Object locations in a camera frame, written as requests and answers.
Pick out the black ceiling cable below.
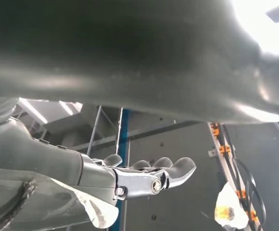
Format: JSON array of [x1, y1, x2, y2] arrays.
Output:
[[218, 123, 267, 231]]

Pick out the blue ceiling beam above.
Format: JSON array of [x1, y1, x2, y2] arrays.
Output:
[[109, 108, 130, 231]]

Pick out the ceiling light panel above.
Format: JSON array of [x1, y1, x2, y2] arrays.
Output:
[[18, 97, 49, 125], [58, 100, 83, 116]]

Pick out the metal ceiling rail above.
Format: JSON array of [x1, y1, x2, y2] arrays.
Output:
[[207, 122, 262, 231]]

